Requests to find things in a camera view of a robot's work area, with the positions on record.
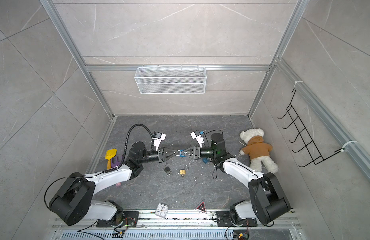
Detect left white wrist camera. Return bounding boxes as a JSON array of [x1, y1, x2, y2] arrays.
[[152, 132, 166, 151]]

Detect white small alarm clock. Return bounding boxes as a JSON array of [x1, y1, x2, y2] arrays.
[[155, 203, 169, 219]]

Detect red black triangle sign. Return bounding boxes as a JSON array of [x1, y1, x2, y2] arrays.
[[195, 201, 207, 214]]

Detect left black corrugated cable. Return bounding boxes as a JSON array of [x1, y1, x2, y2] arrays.
[[117, 123, 155, 169]]

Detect yellow toy shovel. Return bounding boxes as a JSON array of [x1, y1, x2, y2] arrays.
[[105, 149, 117, 170]]

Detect purple pink toy rake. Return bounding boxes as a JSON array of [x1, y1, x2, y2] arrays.
[[111, 156, 122, 188]]

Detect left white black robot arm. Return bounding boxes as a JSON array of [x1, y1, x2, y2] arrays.
[[46, 142, 179, 226]]

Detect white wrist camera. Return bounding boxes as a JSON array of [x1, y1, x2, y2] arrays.
[[152, 132, 166, 151], [190, 130, 204, 148]]

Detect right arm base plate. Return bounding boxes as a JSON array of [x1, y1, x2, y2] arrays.
[[212, 211, 258, 227]]

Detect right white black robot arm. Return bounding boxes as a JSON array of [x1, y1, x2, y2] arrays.
[[180, 133, 291, 227]]

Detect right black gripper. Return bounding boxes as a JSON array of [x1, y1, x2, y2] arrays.
[[182, 146, 218, 161]]

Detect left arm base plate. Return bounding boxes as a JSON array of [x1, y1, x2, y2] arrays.
[[96, 211, 140, 228]]

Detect white teddy bear brown hoodie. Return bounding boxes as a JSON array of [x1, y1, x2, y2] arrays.
[[239, 129, 279, 174]]

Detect white wire mesh basket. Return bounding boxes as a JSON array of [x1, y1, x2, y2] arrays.
[[135, 67, 207, 95]]

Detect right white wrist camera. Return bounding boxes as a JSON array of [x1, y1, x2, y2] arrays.
[[190, 130, 204, 148]]

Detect black padlock with key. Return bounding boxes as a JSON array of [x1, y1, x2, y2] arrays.
[[163, 163, 173, 175]]

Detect black wire hook rack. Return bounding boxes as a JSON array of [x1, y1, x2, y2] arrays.
[[277, 89, 345, 168]]

